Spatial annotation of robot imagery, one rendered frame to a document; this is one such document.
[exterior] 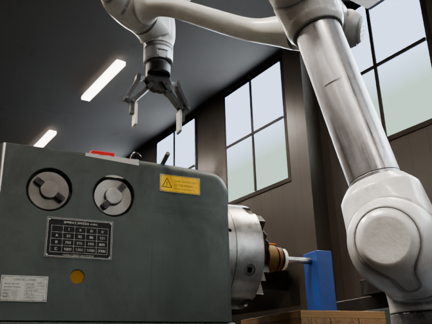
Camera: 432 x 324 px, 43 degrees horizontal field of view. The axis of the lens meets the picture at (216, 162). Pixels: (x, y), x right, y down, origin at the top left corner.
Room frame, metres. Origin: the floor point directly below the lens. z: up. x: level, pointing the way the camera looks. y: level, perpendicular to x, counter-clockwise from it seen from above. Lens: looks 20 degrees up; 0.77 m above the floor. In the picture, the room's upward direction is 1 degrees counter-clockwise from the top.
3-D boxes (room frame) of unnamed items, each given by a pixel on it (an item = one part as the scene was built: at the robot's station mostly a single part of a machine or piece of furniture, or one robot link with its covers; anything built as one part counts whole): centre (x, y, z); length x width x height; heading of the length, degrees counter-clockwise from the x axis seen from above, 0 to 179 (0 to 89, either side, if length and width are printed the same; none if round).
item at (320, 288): (1.81, -0.33, 1.00); 0.08 x 0.06 x 0.23; 25
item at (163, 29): (1.43, 0.17, 1.76); 0.13 x 0.11 x 0.16; 151
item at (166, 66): (1.44, 0.17, 1.58); 0.08 x 0.07 x 0.09; 115
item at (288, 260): (1.78, -0.25, 1.08); 0.13 x 0.07 x 0.07; 115
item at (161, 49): (1.44, 0.17, 1.65); 0.09 x 0.09 x 0.06
